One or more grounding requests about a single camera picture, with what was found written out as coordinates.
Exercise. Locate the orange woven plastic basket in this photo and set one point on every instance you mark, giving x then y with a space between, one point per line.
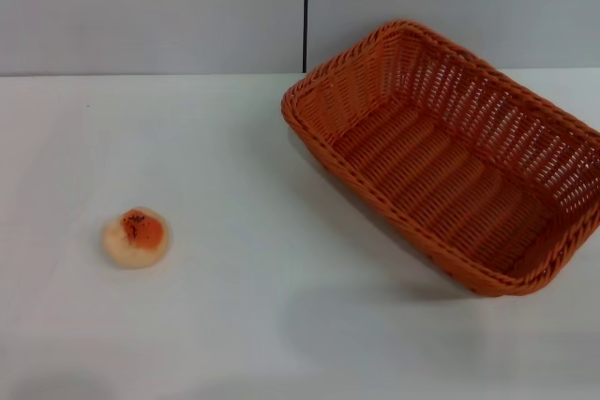
436 175

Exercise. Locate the round bun with orange topping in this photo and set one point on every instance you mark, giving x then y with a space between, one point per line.
136 241

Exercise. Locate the black vertical wall panel strip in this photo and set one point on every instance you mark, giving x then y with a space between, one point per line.
306 11

